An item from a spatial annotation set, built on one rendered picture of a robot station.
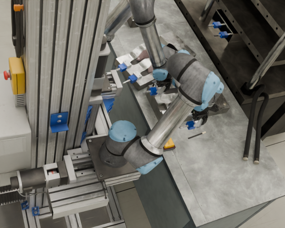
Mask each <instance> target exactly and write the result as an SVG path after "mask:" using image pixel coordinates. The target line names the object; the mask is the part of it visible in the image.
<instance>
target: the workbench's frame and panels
mask: <svg viewBox="0 0 285 228"><path fill-rule="evenodd" d="M108 46H109V48H110V54H109V55H108V59H107V63H106V67H105V72H110V71H111V70H116V69H118V68H117V67H116V66H115V60H116V58H117V56H116V54H115V52H114V50H113V47H112V45H111V43H109V44H108ZM117 74H118V76H119V79H120V82H121V84H122V87H123V88H122V91H121V94H120V97H115V98H114V99H115V101H114V102H113V104H114V105H113V106H112V109H111V111H110V114H109V115H108V116H109V119H110V122H111V124H113V123H115V122H117V121H120V120H126V121H129V122H131V123H132V124H134V126H135V127H136V131H137V135H138V136H140V137H142V136H147V135H148V134H149V133H150V131H151V129H150V127H149V125H148V123H147V120H146V118H145V116H144V114H143V112H142V110H141V108H140V105H139V103H138V101H137V99H136V97H135V95H134V92H133V90H132V88H131V86H130V84H129V82H127V83H125V84H123V82H125V81H127V78H126V77H125V75H124V74H123V73H122V72H121V71H120V70H118V71H117ZM161 156H162V158H163V160H162V161H161V162H160V163H159V164H158V165H157V166H156V167H154V168H153V169H152V170H151V171H150V172H148V173H147V174H145V175H143V174H141V176H140V178H139V179H138V180H133V183H134V185H135V188H136V190H137V193H138V195H139V198H140V200H141V203H142V205H143V207H144V210H145V212H146V215H147V217H148V220H149V222H150V225H151V227H152V228H238V227H240V226H241V225H242V224H244V223H245V222H246V221H248V220H249V219H250V218H252V217H253V216H254V215H256V214H257V213H259V212H260V211H261V210H263V209H264V208H265V207H266V206H268V205H269V204H271V203H272V202H273V201H275V200H276V199H278V198H281V197H284V196H285V195H284V196H281V197H278V198H276V199H272V200H270V201H267V202H265V203H262V204H259V205H256V206H253V207H250V208H248V209H245V210H242V211H239V212H237V213H234V214H231V215H228V216H226V217H223V218H220V219H217V220H215V221H212V222H209V223H206V224H203V225H200V226H198V227H196V226H195V223H194V221H193V219H192V217H191V215H190V213H189V211H188V209H187V207H186V204H185V202H184V200H183V198H182V196H181V194H180V191H179V189H178V187H177V185H176V183H175V181H174V179H173V176H172V174H171V172H170V170H169V168H168V166H167V163H166V161H165V159H164V157H163V155H161Z"/></svg>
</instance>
